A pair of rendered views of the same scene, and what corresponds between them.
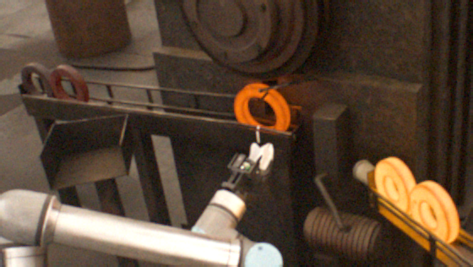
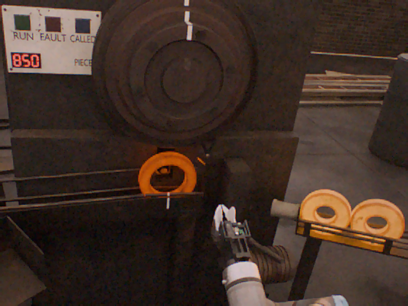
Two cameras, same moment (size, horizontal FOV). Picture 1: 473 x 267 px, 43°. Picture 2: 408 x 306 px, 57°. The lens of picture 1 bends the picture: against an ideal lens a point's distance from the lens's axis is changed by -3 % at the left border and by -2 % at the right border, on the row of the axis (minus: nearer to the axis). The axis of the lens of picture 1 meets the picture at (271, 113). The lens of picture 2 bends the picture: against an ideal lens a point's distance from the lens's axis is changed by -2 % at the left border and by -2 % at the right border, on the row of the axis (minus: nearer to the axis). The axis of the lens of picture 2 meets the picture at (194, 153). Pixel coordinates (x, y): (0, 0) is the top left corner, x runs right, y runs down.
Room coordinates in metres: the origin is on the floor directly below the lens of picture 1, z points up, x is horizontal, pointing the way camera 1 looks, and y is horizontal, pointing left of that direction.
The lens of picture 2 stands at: (0.94, 0.78, 1.39)
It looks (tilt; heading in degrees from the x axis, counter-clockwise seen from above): 27 degrees down; 312
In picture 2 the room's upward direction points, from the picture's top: 7 degrees clockwise
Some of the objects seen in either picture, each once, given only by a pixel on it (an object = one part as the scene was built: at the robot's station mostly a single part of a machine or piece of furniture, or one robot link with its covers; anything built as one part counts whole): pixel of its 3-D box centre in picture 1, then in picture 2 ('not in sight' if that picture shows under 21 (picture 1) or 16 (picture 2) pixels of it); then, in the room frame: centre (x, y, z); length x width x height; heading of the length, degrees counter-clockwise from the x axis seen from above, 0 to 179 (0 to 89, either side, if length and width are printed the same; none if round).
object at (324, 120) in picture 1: (333, 143); (232, 192); (1.59, -0.17, 0.68); 0.11 x 0.08 x 0.24; 147
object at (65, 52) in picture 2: not in sight; (54, 41); (1.99, 0.26, 1.15); 0.26 x 0.02 x 0.18; 57
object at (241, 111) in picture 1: (262, 111); (167, 178); (1.71, 0.03, 0.75); 0.18 x 0.03 x 0.18; 58
